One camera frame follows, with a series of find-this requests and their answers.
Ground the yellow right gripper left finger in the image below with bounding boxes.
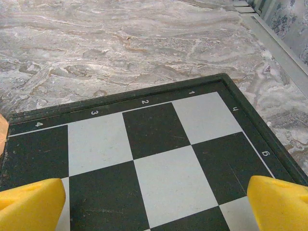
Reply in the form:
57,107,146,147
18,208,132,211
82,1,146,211
0,178,66,231

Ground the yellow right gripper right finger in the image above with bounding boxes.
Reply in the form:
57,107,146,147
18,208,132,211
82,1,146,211
246,175,308,231

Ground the brown cardboard box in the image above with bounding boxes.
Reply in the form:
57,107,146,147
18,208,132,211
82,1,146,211
0,114,10,157

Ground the black and white chessboard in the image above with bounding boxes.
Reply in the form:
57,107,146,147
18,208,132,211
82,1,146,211
0,73,308,231

